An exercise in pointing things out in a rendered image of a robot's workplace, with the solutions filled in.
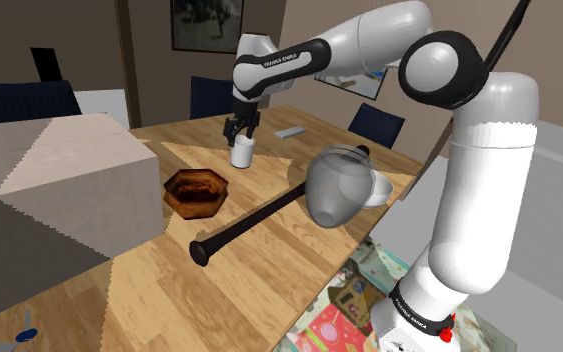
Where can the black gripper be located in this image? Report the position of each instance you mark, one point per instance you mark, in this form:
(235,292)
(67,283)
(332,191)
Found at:
(245,111)

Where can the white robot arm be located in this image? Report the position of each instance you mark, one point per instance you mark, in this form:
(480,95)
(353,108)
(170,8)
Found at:
(481,195)

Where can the white cup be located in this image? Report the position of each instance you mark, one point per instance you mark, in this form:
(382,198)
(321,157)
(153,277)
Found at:
(241,153)

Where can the dark blue chair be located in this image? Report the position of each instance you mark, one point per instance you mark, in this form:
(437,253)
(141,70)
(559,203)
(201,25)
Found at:
(377,126)
(210,97)

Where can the grey remote control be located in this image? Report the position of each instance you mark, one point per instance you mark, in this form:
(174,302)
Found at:
(290,132)

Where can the brown hexagonal bowl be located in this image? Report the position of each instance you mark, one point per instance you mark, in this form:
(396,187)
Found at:
(198,200)

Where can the black baseball bat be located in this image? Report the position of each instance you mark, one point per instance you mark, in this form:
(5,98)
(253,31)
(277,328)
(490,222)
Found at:
(242,228)

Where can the clear glass jug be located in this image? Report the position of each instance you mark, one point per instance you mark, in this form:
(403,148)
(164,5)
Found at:
(332,195)

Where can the white bowl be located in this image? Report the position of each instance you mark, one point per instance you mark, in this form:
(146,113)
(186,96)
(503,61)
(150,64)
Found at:
(382,191)

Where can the wooden table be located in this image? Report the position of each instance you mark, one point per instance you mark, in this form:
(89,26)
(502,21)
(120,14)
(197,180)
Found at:
(261,292)

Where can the large beige block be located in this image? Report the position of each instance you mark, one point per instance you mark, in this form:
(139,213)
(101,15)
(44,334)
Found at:
(81,180)

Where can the patterned robot stand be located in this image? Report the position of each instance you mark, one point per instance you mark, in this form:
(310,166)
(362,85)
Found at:
(344,312)

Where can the dark blue sofa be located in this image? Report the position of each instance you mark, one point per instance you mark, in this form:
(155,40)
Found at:
(18,102)

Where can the small blue object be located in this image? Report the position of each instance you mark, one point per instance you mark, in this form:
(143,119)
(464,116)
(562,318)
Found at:
(26,335)

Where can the dark framed wall picture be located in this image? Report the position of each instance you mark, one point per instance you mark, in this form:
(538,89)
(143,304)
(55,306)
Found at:
(205,24)

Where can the light framed wall picture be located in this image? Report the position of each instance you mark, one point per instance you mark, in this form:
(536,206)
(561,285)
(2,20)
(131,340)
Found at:
(359,84)

